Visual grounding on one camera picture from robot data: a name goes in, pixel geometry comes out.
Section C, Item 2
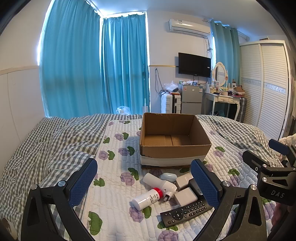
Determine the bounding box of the person's right hand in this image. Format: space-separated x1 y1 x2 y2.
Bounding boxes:
271 204 282 229

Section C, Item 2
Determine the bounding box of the white air conditioner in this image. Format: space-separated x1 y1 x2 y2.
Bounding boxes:
168 19 211 38

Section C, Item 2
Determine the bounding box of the white rectangular block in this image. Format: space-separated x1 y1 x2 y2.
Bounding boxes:
176 173 195 189
173 187 199 207

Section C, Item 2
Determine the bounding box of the oval white vanity mirror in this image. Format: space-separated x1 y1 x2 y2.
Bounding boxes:
213 62 226 88

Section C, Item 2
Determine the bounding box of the light blue oval gadget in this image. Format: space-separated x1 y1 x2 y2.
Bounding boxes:
159 173 178 183

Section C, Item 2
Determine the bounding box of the wide blue curtain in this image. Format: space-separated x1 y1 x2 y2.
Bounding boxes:
38 0 103 117

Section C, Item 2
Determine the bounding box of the white cylindrical plug adapter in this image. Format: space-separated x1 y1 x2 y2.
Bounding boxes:
142 173 177 203

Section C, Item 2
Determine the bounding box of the white suitcase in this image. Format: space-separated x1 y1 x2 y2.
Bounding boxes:
161 93 182 114

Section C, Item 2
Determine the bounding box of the small silver fridge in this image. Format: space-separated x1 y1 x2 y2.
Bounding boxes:
181 84 203 114

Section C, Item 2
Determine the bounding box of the black remote control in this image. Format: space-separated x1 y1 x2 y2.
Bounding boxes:
160 199 212 229

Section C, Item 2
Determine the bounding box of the white dressing table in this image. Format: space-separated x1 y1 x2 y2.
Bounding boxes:
203 89 242 122

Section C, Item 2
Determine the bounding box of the brown cardboard box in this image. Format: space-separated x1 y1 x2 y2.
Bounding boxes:
139 112 212 168

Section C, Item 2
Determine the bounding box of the black wall television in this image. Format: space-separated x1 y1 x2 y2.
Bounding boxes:
178 52 212 78

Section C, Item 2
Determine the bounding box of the grey suitcase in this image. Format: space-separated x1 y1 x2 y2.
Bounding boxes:
236 97 247 123

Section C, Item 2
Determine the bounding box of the floral quilted blanket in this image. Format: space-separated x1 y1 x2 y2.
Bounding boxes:
76 113 278 241

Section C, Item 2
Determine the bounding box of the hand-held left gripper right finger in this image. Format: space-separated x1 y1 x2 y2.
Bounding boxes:
190 159 269 241

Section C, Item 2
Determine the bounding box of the white padded jacket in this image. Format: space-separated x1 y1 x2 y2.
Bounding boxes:
279 134 296 149

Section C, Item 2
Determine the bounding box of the white bottle with red cap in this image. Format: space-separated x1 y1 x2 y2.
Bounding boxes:
131 188 162 211

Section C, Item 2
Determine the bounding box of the plastic bag with items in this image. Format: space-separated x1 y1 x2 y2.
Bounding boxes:
164 81 179 93

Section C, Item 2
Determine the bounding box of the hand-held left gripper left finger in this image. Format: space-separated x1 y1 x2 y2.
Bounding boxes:
21 158 98 241

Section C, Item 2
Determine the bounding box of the blue curtain beside wardrobe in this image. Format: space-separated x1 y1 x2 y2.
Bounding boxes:
211 20 241 86

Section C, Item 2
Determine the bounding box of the narrow blue curtain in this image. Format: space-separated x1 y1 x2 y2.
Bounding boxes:
100 13 150 114

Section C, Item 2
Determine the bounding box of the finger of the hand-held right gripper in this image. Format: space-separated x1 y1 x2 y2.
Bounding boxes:
242 150 285 177
268 138 296 163

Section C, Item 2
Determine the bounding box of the black hanging cable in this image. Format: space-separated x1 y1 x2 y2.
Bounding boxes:
155 68 163 94

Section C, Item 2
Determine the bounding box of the white louvred wardrobe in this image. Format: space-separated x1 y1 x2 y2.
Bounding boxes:
239 40 292 141

